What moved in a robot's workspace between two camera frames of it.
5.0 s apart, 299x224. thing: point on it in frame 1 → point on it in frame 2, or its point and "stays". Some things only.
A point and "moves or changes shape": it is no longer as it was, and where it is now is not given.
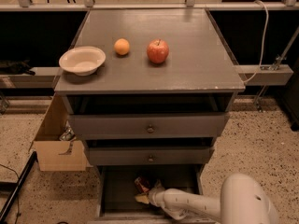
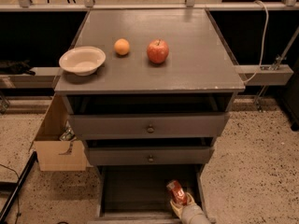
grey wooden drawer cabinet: [163, 95] stays
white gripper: [154, 195] → [192, 214]
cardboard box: [54, 155] stays
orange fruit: [121, 46] stays
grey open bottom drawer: [117, 193] stays
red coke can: [143, 186] moves or changes shape
